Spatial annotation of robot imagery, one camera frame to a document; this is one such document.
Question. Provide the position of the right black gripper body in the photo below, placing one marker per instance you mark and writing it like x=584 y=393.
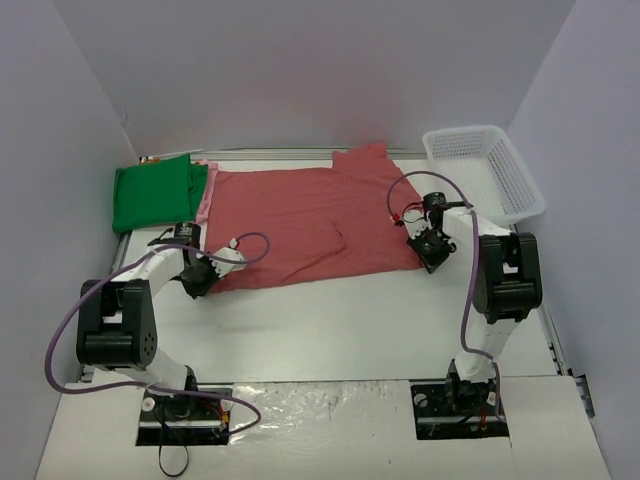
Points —
x=428 y=251

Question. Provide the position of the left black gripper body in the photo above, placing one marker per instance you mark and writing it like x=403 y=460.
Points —
x=198 y=282

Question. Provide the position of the red t shirt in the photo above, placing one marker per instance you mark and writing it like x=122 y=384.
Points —
x=310 y=224

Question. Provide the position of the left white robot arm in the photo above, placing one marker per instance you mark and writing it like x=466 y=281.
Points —
x=116 y=328

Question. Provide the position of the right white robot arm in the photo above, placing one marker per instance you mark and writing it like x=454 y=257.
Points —
x=505 y=286

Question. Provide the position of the green folded t shirt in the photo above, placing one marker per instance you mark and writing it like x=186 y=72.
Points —
x=155 y=193

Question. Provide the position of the white plastic basket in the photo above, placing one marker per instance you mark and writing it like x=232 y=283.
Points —
x=483 y=162

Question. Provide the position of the pink folded t shirt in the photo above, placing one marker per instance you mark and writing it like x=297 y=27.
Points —
x=213 y=170

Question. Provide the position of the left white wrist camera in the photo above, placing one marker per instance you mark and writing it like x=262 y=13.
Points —
x=227 y=260

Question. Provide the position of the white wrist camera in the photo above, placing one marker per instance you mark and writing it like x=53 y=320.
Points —
x=416 y=223
x=227 y=260

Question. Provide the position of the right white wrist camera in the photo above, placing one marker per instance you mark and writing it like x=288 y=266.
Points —
x=416 y=223

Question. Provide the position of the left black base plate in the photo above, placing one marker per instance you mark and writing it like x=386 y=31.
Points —
x=182 y=421

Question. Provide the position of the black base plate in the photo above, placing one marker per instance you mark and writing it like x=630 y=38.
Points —
x=182 y=421
x=469 y=417

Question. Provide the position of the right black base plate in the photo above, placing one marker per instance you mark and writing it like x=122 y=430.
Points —
x=469 y=417

